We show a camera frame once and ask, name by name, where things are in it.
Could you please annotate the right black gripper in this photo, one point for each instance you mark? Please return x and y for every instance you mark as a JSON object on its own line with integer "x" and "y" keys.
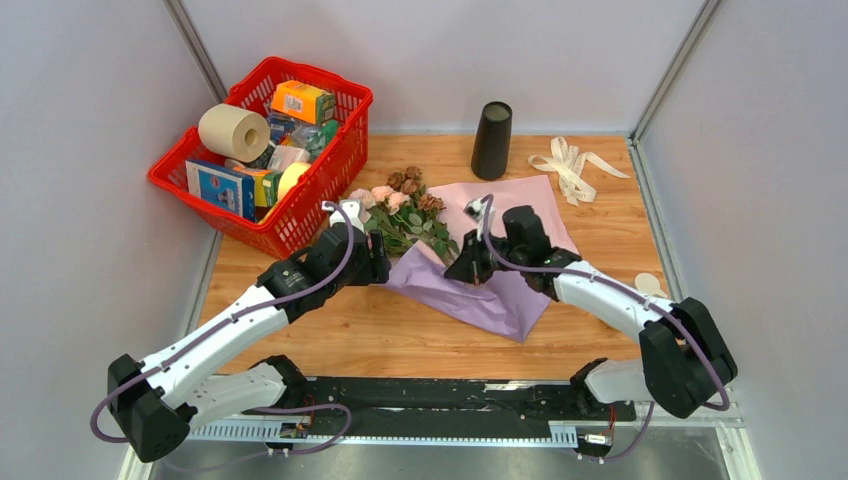
{"x": 469, "y": 267}

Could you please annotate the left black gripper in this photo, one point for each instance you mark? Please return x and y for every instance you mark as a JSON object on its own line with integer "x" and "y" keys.
{"x": 376, "y": 269}

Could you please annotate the purple flower bouquet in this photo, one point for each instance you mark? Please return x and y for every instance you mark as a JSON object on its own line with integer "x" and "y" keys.
{"x": 407, "y": 214}

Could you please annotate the pink and purple wrapping paper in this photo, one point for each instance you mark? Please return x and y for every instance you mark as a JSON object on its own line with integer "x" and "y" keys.
{"x": 504, "y": 305}

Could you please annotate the cream ribbon with gold print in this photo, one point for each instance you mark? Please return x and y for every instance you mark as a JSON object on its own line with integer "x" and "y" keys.
{"x": 568, "y": 162}

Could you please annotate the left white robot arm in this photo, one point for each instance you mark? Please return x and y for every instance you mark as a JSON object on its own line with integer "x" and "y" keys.
{"x": 154, "y": 404}

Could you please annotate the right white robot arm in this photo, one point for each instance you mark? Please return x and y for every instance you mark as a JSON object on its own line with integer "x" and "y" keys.
{"x": 684, "y": 362}

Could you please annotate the black tapered vase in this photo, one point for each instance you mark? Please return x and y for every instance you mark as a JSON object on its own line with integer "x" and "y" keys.
{"x": 492, "y": 141}

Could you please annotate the green and yellow box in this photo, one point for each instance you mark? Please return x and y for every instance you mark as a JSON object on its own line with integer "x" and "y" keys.
{"x": 266, "y": 185}

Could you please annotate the pink wrapped packet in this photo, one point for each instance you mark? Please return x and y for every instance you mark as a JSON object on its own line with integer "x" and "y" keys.
{"x": 284, "y": 156}

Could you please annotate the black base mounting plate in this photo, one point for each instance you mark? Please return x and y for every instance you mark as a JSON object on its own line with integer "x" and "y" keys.
{"x": 445, "y": 408}

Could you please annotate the blue and white box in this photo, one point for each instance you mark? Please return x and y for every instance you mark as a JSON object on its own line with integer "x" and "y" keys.
{"x": 223, "y": 187}

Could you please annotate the orange and green box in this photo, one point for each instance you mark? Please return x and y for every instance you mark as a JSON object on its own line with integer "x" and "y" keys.
{"x": 303, "y": 102}

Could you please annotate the beige toilet paper roll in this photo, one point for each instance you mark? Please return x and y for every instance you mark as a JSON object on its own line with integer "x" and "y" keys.
{"x": 234, "y": 132}

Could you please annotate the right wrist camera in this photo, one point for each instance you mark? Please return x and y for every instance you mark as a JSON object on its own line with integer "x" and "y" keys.
{"x": 481, "y": 210}

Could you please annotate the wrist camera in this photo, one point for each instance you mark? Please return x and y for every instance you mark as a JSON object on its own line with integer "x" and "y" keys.
{"x": 481, "y": 210}
{"x": 347, "y": 211}

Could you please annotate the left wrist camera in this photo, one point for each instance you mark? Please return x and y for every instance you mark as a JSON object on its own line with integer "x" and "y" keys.
{"x": 347, "y": 211}

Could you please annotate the aluminium frame rail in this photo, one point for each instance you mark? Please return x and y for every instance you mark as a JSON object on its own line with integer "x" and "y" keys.
{"x": 279, "y": 430}

